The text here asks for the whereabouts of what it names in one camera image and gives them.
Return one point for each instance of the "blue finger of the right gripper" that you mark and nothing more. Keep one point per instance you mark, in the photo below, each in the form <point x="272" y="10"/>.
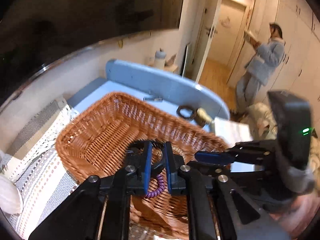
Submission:
<point x="214" y="158"/>

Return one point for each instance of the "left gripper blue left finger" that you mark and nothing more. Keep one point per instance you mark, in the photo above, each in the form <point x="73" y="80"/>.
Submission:
<point x="99" y="208"/>

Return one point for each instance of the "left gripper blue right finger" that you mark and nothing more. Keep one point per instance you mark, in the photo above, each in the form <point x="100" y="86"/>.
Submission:
<point x="217" y="207"/>

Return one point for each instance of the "person's right hand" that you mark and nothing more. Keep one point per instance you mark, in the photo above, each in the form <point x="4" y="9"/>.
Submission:
<point x="296" y="219"/>

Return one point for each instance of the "white book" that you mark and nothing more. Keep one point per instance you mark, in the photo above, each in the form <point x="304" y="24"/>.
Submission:
<point x="231" y="132"/>

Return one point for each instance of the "cream wooden comb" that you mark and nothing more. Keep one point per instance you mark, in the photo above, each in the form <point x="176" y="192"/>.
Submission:
<point x="205" y="116"/>

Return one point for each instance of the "brown wicker basket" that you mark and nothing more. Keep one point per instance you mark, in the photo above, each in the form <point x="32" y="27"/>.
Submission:
<point x="96" y="140"/>

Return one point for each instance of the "blue round table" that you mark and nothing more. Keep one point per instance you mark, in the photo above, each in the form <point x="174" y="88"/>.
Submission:
<point x="139" y="81"/>

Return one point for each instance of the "striped woven table cloth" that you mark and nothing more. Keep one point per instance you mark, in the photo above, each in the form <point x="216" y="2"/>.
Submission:
<point x="33" y="165"/>

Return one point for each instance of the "metal hair clip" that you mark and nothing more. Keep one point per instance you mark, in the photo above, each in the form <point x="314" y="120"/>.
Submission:
<point x="153" y="99"/>

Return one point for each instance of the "white ribbed ceramic vase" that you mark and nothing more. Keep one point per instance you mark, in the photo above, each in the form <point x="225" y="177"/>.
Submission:
<point x="11" y="201"/>

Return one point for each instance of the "white blue jar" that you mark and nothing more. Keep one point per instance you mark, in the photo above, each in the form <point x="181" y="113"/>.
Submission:
<point x="159" y="61"/>

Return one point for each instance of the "person in blue pajamas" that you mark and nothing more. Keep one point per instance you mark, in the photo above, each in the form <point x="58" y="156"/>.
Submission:
<point x="259" y="68"/>

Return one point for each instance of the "white door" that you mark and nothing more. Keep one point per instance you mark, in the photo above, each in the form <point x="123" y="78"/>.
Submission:
<point x="206" y="32"/>

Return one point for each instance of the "black wall television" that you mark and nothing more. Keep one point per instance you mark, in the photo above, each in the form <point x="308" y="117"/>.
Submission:
<point x="35" y="33"/>

